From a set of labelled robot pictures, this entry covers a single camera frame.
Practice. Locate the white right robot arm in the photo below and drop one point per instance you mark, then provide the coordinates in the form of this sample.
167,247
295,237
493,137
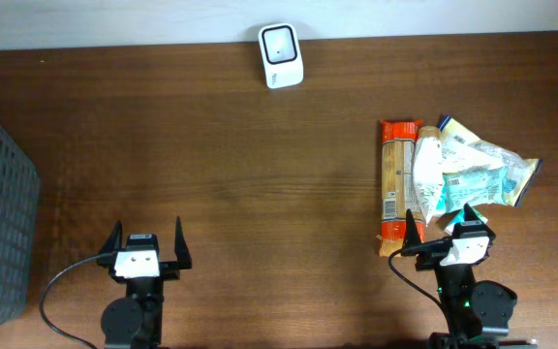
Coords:
477,313

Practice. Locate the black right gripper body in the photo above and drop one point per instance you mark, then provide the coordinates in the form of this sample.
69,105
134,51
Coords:
432,253

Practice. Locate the cream blue snack bag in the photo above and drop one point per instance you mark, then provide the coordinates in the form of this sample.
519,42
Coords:
464,151

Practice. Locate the teal wet wipes pack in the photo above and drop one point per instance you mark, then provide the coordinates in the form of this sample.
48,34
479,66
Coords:
482,187

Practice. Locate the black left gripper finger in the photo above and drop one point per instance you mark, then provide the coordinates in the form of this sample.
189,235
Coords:
114,241
181,250

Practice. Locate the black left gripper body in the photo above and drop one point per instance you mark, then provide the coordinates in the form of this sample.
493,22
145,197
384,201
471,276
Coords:
170,269

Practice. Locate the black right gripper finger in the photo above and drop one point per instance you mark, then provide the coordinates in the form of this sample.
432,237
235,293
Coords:
413,231
471,214

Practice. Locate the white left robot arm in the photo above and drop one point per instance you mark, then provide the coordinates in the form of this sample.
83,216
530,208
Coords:
135,320

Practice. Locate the white barcode scanner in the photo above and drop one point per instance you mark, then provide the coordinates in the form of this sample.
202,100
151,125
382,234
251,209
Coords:
281,55

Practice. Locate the teal Kleenex tissue pack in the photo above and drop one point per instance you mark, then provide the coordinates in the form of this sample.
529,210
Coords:
460,217

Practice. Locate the white bamboo print tube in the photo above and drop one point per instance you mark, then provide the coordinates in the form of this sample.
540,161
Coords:
428,171

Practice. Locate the orange spaghetti packet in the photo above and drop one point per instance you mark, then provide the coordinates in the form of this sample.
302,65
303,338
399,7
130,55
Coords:
397,188

